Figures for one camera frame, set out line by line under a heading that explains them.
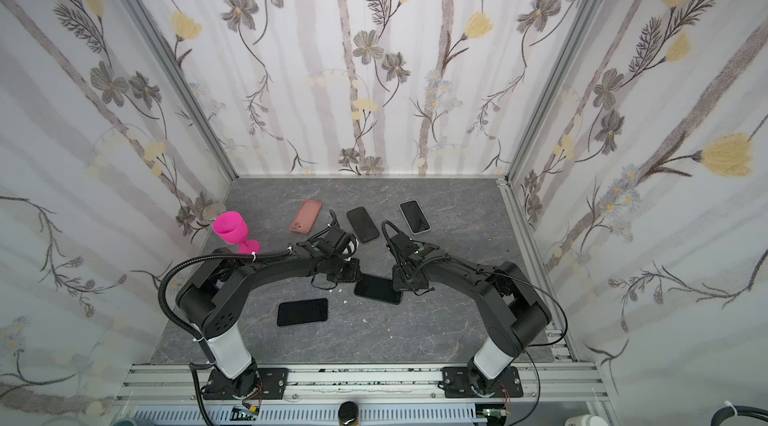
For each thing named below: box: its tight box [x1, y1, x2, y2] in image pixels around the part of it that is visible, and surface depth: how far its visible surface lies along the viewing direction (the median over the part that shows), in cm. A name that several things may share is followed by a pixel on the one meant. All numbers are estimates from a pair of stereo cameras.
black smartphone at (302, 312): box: [277, 298, 328, 326], surface depth 88 cm
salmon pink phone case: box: [290, 200, 322, 234], surface depth 110 cm
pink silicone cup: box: [212, 211, 261, 254], surface depth 90 cm
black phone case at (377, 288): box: [354, 273, 403, 305], surface depth 90 cm
